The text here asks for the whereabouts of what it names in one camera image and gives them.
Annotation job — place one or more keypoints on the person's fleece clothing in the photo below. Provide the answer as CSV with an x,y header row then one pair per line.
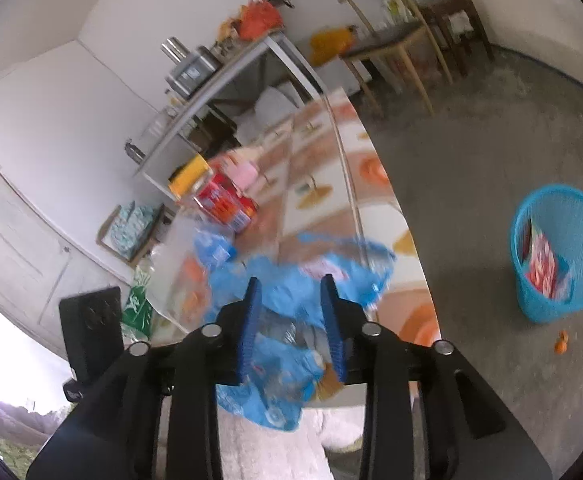
x,y
271,450

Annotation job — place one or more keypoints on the steel rice cooker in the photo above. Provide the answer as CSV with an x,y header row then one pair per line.
x,y
191,72

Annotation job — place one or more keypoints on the white door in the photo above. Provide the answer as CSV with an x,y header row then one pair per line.
x,y
16,255

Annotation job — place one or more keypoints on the light wooden chair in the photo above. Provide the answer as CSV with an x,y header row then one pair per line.
x,y
386,37

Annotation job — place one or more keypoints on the blue plastic bag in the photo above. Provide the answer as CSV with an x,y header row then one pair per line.
x,y
291,285

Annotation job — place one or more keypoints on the white green packet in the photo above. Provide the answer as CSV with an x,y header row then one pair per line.
x,y
399,10

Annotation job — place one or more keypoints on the steel canister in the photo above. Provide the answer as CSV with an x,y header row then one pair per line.
x,y
173,49

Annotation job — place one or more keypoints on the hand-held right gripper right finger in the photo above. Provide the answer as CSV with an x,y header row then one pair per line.
x,y
331,325

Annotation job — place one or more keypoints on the white orange medicine box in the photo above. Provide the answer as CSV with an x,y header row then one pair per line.
x,y
189,175

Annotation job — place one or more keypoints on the dark wooden stool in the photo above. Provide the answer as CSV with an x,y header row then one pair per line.
x,y
456,7

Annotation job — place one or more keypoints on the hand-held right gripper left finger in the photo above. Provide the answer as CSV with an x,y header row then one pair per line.
x,y
251,330

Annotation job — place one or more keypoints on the blue mesh wastebasket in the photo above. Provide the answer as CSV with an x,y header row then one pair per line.
x,y
536,305

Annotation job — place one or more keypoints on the brown food bag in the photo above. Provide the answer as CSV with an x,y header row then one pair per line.
x,y
229,30

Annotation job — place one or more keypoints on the red drink can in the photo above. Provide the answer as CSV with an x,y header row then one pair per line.
x,y
224,202

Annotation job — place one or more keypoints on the teal patterned cloth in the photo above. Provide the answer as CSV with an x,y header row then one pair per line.
x,y
129,227

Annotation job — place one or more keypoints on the white shelf table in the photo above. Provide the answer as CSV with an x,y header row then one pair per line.
x,y
231,67

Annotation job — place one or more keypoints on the white sack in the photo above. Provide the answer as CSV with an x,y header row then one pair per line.
x,y
274,107

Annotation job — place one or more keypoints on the yellow plastic bag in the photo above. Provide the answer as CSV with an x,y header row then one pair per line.
x,y
331,45

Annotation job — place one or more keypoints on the dark thermos bottle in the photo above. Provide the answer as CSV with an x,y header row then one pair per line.
x,y
133,152

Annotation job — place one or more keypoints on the patterned tablecloth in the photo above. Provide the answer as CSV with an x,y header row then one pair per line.
x,y
321,160

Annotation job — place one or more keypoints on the small wooden stool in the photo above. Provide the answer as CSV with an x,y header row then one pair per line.
x,y
156,230

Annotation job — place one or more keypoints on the small orange peel piece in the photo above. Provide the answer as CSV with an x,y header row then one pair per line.
x,y
562,342

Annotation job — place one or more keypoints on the red white packet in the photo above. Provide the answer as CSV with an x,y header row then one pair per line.
x,y
541,265

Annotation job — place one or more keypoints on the orange plastic bag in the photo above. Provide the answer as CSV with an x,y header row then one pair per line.
x,y
259,20

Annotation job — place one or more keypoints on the green plastic bag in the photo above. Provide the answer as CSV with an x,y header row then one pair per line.
x,y
136,305

